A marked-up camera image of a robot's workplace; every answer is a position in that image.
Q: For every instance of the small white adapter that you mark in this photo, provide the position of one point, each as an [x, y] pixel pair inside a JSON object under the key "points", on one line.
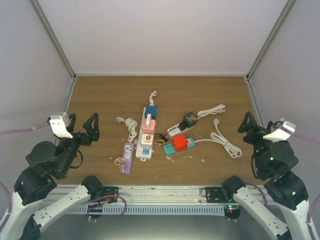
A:
{"points": [[148, 120]]}

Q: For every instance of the red cube socket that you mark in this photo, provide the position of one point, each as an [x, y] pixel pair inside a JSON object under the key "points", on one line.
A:
{"points": [[180, 143]]}

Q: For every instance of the purple power strip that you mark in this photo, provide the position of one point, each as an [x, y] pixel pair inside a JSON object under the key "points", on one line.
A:
{"points": [[126, 168]]}

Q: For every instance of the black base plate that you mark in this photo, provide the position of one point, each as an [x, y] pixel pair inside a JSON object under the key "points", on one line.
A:
{"points": [[217, 194], [110, 192]]}

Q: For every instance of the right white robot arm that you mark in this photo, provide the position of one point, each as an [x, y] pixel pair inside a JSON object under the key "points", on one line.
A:
{"points": [[272, 161]]}

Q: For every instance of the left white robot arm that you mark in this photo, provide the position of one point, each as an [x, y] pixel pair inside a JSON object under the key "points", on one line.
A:
{"points": [[48, 162]]}

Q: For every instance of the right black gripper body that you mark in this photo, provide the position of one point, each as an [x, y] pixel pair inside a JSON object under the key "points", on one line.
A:
{"points": [[256, 132]]}

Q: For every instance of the white cube socket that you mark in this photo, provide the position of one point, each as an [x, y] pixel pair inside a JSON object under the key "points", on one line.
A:
{"points": [[147, 139]]}

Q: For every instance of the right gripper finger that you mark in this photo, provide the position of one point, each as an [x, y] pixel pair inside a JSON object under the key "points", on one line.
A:
{"points": [[270, 126], [248, 124]]}

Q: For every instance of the dark green cube socket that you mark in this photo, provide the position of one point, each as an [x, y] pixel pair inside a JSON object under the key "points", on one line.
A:
{"points": [[190, 119]]}

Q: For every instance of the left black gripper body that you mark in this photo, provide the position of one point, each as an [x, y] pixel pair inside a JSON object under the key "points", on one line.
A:
{"points": [[85, 139]]}

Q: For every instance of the white power strip green ports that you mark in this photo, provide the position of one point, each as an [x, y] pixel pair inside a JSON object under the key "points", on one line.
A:
{"points": [[176, 130]]}

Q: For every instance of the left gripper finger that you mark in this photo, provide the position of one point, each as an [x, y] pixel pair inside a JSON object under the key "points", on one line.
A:
{"points": [[71, 125], [91, 127]]}

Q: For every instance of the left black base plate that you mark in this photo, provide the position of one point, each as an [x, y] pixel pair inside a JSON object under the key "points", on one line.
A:
{"points": [[110, 192]]}

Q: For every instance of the long white power strip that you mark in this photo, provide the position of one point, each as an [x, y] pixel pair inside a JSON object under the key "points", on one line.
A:
{"points": [[145, 153]]}

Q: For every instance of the grey slotted cable duct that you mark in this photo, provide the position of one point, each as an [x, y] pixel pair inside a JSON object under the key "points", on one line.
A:
{"points": [[197, 210]]}

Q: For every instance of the black charger with cable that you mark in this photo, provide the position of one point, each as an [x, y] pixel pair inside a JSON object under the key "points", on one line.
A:
{"points": [[162, 138]]}

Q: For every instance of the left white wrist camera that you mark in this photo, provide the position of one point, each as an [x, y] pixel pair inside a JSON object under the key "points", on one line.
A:
{"points": [[59, 123]]}

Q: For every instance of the aluminium front rail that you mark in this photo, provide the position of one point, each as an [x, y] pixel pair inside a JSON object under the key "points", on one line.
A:
{"points": [[159, 194]]}

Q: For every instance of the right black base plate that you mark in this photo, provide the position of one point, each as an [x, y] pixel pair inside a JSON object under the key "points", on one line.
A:
{"points": [[217, 194]]}

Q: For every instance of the small white usb charger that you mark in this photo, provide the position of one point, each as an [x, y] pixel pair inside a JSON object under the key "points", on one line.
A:
{"points": [[127, 156]]}

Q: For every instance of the blue cube socket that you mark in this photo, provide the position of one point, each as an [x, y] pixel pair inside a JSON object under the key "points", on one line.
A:
{"points": [[152, 110]]}

